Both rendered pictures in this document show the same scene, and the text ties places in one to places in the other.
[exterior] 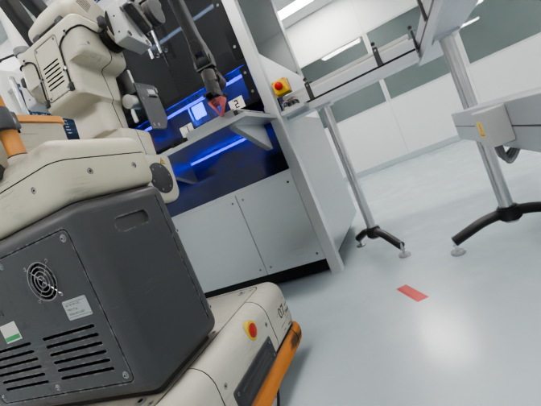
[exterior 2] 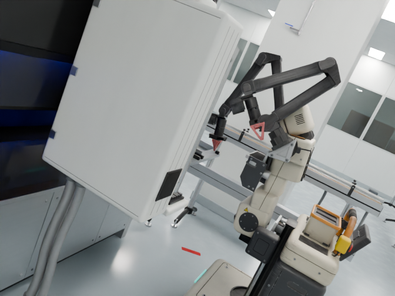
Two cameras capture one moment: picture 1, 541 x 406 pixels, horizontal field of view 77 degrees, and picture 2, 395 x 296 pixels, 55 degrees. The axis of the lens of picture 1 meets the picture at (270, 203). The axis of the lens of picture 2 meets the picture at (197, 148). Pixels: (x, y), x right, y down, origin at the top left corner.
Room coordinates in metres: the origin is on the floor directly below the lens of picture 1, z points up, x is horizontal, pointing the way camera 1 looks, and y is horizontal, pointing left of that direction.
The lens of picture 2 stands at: (1.75, 2.29, 1.41)
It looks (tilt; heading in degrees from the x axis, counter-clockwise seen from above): 13 degrees down; 265
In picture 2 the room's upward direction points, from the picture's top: 24 degrees clockwise
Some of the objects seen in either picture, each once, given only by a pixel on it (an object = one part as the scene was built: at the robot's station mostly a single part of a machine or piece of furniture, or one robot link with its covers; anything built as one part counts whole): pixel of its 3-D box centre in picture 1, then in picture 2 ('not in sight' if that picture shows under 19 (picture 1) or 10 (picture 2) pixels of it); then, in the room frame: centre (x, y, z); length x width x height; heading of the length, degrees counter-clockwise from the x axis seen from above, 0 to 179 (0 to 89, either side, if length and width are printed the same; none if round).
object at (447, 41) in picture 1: (479, 129); (203, 175); (1.31, -0.85, 0.46); 0.09 x 0.09 x 0.77; 67
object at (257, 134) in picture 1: (253, 138); not in sight; (1.64, -0.04, 0.79); 0.34 x 0.03 x 0.13; 157
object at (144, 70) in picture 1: (130, 66); not in sight; (2.04, 0.45, 1.50); 0.47 x 0.01 x 0.59; 67
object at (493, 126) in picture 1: (492, 126); not in sight; (0.85, -0.59, 0.50); 0.12 x 0.05 x 0.09; 157
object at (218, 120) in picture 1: (228, 125); (185, 140); (1.63, 0.05, 0.90); 0.34 x 0.26 x 0.04; 157
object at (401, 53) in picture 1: (344, 78); not in sight; (1.77, -0.59, 0.92); 0.69 x 0.15 x 0.16; 67
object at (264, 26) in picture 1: (264, 23); not in sight; (2.20, -0.40, 1.50); 0.85 x 0.01 x 0.59; 157
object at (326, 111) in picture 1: (350, 171); not in sight; (1.83, -0.46, 0.46); 0.09 x 0.09 x 0.77; 67
